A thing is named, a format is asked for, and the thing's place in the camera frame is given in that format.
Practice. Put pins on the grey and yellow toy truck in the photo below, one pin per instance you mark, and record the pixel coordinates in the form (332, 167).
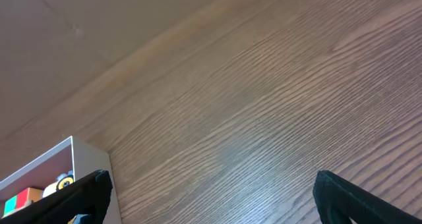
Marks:
(64, 180)

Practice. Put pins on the multicolour puzzle cube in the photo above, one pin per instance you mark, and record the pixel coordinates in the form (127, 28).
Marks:
(22, 200)

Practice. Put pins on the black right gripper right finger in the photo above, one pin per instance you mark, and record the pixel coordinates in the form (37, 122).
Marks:
(339, 201)

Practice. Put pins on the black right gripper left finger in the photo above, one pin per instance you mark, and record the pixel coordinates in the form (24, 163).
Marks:
(85, 201)

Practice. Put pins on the white box with pink interior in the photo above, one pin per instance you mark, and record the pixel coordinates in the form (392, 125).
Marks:
(69, 155)

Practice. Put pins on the yellow plush duck toy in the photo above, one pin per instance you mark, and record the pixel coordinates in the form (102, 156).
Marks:
(51, 188)

